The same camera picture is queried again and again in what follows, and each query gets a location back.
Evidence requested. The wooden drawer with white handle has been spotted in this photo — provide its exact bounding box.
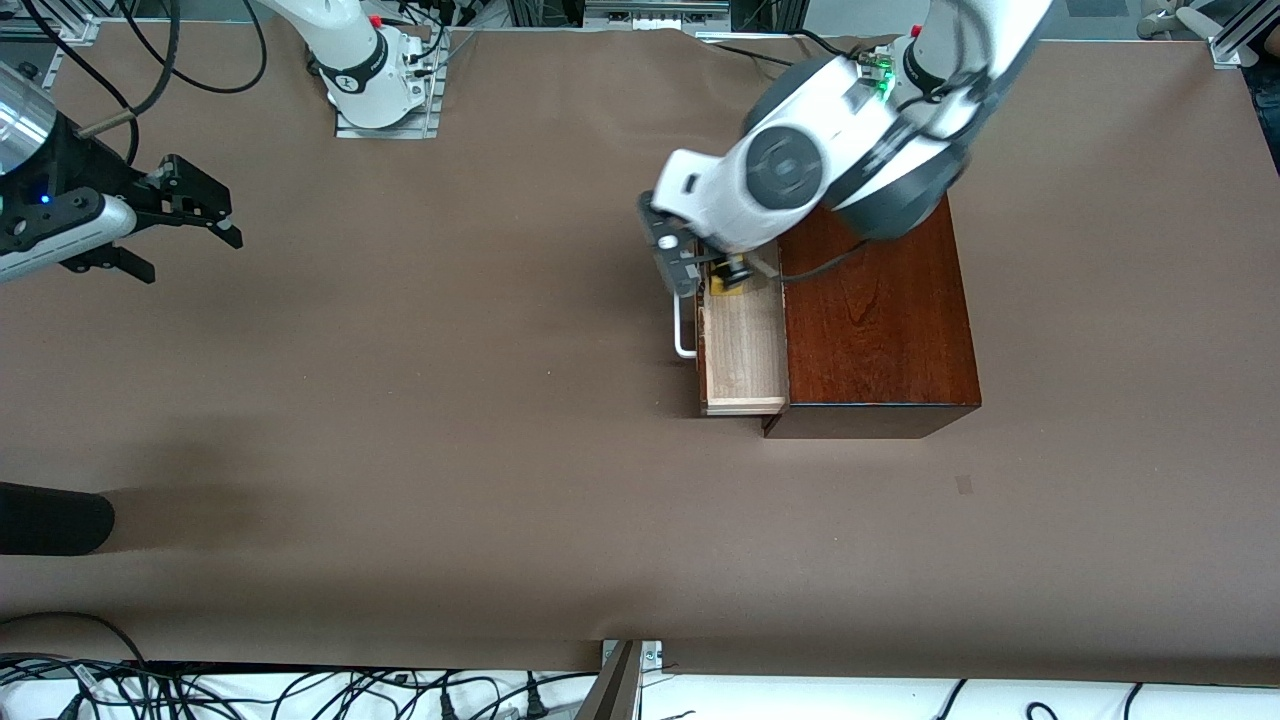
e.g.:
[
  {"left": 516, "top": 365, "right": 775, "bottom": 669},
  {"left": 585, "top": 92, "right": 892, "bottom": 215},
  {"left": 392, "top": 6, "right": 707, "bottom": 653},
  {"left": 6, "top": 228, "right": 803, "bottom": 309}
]
[{"left": 674, "top": 250, "right": 792, "bottom": 418}]

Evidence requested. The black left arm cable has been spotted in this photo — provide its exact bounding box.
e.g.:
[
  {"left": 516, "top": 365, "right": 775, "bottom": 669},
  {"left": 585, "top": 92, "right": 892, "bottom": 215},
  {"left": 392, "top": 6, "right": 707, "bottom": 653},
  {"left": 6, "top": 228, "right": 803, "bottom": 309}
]
[{"left": 779, "top": 238, "right": 873, "bottom": 285}]

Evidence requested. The black cable tangle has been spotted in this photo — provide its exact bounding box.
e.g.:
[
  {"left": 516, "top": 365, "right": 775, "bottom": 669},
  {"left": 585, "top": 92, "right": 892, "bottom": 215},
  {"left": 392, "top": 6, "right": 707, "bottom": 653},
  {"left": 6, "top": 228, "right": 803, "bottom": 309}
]
[{"left": 0, "top": 655, "right": 601, "bottom": 720}]

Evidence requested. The black rounded cylinder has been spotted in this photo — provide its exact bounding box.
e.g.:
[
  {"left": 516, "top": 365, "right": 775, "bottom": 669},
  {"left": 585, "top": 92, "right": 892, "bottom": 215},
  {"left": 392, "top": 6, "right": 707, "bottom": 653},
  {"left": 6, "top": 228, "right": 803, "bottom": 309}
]
[{"left": 0, "top": 482, "right": 116, "bottom": 556}]

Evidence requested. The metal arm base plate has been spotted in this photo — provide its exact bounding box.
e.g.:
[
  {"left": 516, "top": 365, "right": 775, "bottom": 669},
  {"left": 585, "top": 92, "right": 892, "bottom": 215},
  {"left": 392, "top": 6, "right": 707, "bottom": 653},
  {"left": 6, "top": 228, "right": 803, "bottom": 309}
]
[{"left": 335, "top": 28, "right": 447, "bottom": 140}]

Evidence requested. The dark brown wooden cabinet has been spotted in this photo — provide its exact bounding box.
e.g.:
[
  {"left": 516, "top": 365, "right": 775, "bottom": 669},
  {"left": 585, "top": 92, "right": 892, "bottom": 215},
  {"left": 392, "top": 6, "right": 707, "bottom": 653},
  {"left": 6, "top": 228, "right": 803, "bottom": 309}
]
[{"left": 762, "top": 190, "right": 983, "bottom": 439}]

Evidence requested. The brown table cover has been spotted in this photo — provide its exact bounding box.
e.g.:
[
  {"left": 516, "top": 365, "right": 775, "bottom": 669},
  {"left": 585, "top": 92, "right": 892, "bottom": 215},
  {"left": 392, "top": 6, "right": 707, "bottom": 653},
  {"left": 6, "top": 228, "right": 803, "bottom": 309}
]
[{"left": 0, "top": 20, "right": 1280, "bottom": 687}]

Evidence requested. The aluminium corner profile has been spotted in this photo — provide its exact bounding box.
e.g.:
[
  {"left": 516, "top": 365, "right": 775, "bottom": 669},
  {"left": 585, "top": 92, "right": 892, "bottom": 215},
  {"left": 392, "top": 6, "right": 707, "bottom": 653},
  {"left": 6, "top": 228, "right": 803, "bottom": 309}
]
[{"left": 1207, "top": 12, "right": 1280, "bottom": 70}]

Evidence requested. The thin black looping cable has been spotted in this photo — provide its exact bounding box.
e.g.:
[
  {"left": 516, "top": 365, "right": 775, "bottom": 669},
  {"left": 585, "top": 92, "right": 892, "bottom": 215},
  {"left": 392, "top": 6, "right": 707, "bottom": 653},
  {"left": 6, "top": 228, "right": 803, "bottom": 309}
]
[{"left": 120, "top": 0, "right": 270, "bottom": 96}]

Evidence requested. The dark grey aluminium beam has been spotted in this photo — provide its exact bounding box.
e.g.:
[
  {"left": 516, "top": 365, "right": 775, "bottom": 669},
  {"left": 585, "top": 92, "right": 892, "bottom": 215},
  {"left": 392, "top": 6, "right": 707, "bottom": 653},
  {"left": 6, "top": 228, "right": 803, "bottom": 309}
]
[{"left": 574, "top": 640, "right": 644, "bottom": 720}]

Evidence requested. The black cable loop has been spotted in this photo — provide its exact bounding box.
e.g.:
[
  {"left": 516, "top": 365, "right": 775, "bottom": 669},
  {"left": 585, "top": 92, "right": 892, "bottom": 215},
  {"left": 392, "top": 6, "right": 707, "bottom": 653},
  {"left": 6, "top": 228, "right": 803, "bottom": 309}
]
[{"left": 0, "top": 611, "right": 151, "bottom": 668}]

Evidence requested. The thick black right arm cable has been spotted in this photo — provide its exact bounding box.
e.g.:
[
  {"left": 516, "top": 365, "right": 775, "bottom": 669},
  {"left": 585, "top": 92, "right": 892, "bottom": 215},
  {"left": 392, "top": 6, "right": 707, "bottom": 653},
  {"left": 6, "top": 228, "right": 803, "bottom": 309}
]
[{"left": 20, "top": 0, "right": 183, "bottom": 138}]

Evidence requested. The silver metal bracket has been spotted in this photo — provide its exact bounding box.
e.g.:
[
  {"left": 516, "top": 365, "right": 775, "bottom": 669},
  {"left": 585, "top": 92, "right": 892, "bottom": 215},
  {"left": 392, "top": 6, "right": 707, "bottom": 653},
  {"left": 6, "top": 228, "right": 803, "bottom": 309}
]
[{"left": 600, "top": 640, "right": 664, "bottom": 673}]

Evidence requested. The aluminium frame rail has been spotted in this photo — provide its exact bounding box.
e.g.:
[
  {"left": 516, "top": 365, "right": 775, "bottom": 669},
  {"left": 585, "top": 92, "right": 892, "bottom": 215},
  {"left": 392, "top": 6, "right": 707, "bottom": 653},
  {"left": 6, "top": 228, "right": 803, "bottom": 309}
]
[{"left": 584, "top": 0, "right": 732, "bottom": 32}]

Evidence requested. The black cable to arm base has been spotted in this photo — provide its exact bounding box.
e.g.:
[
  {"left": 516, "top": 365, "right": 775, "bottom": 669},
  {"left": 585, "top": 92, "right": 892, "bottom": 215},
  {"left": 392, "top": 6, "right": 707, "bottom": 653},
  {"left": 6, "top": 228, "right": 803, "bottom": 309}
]
[{"left": 714, "top": 30, "right": 801, "bottom": 69}]

